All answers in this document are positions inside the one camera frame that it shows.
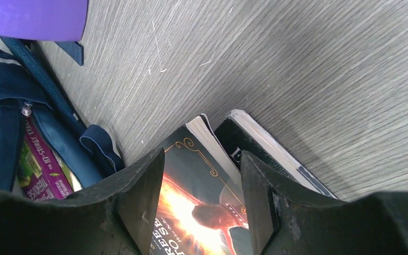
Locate purple metronome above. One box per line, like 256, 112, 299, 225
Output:
0, 0, 88, 41

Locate Three Days To See book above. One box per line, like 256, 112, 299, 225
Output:
149, 114, 253, 254

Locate green cover book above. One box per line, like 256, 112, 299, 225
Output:
17, 117, 82, 201

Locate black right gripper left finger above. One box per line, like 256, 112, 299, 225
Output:
0, 148, 165, 254

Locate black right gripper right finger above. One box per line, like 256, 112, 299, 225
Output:
241, 151, 408, 254

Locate navy blue backpack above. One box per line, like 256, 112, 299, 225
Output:
0, 37, 124, 191

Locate purple cover book bottom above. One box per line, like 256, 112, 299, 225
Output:
214, 109, 337, 199

